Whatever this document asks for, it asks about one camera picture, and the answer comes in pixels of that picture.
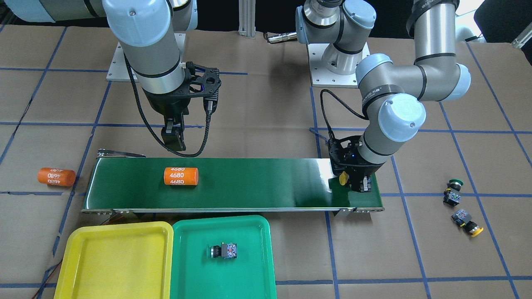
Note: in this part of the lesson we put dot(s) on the yellow push button switch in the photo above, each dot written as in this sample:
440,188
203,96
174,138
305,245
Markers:
463,219

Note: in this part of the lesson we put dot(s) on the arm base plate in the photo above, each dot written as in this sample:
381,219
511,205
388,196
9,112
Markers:
117,70
324,70

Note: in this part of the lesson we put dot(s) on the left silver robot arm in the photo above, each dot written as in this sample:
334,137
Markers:
392,96

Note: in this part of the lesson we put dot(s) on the aluminium frame post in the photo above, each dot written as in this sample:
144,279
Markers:
246,10

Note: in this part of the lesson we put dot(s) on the green conveyor belt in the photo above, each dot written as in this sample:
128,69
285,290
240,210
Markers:
135,184

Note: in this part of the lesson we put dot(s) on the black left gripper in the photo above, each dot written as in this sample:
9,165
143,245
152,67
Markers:
365,170

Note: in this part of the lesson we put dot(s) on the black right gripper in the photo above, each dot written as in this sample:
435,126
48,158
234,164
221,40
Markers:
165,104

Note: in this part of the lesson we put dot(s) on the green plastic tray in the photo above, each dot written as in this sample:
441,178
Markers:
195,275

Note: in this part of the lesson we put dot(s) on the orange 4680 cylinder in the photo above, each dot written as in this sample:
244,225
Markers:
180,176
56,177

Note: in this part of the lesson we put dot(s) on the green push button switch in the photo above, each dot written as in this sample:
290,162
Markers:
224,250

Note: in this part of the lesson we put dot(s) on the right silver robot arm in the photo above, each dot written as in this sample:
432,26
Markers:
146,32

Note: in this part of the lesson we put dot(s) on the yellow plastic tray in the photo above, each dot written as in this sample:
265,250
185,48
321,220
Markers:
125,261

